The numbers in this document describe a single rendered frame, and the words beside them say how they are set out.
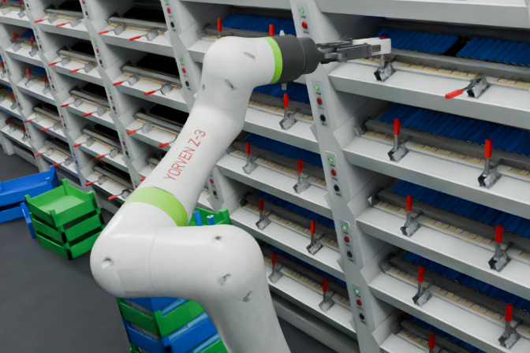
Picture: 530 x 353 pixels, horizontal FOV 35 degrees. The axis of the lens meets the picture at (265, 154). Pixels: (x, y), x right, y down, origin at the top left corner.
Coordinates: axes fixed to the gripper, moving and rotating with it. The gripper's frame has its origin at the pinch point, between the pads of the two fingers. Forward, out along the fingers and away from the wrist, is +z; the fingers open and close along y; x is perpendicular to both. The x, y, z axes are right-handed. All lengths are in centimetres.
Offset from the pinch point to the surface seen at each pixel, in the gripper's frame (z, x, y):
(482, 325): 16, -62, 18
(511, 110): 1.7, -8.7, 36.5
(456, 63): 6.5, -2.5, 18.0
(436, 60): 6.6, -2.5, 12.4
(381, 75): 1.5, -6.2, 1.1
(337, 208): 9, -44, -25
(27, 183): 2, -93, -275
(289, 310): 23, -93, -70
